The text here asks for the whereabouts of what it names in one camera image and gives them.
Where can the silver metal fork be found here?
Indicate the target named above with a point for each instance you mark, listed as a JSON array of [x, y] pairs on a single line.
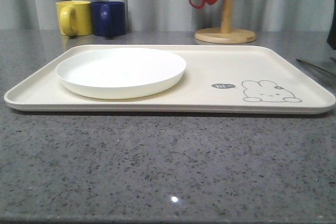
[[312, 66]]

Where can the white round plate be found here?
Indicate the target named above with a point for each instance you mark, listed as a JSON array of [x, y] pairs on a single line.
[[121, 73]]

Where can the wooden mug tree stand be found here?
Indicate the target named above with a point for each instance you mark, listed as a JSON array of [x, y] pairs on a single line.
[[226, 34]]

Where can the cream rabbit print tray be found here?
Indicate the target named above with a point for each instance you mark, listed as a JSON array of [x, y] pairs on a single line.
[[218, 79]]

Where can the grey pleated curtain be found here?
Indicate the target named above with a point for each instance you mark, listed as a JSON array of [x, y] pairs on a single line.
[[178, 15]]

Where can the dark blue mug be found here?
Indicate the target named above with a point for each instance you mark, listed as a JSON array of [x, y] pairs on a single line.
[[108, 18]]

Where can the yellow mug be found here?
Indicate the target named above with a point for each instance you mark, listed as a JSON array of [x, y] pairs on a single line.
[[74, 18]]

